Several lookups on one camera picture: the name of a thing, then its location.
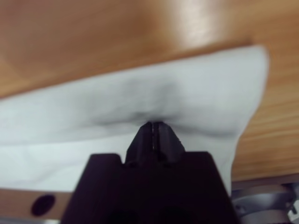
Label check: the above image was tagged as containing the white t-shirt with black print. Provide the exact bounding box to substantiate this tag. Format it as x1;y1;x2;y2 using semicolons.
0;45;270;199

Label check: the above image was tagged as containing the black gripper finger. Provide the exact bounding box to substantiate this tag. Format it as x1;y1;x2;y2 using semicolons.
125;122;154;168
153;122;185;167

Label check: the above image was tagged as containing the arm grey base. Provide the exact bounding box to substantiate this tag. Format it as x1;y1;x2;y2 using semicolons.
230;181;299;224

